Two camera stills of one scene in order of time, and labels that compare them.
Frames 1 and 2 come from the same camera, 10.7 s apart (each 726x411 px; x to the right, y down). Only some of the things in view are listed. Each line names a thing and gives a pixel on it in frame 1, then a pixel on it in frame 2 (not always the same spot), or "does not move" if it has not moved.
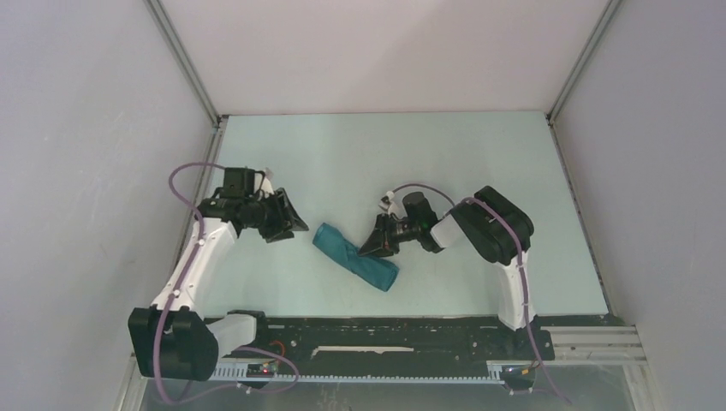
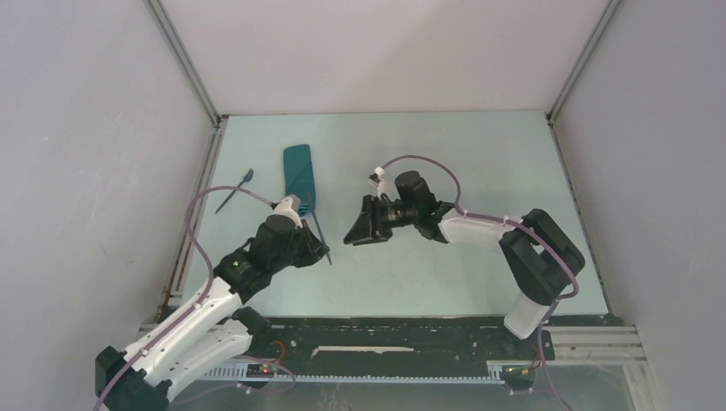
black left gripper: x=286 y=216 -> x=315 y=249
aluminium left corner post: x=182 y=54 does not move
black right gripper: x=376 y=246 -> x=370 y=227
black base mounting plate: x=393 y=339 does not move
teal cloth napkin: x=377 y=271 -> x=299 y=175
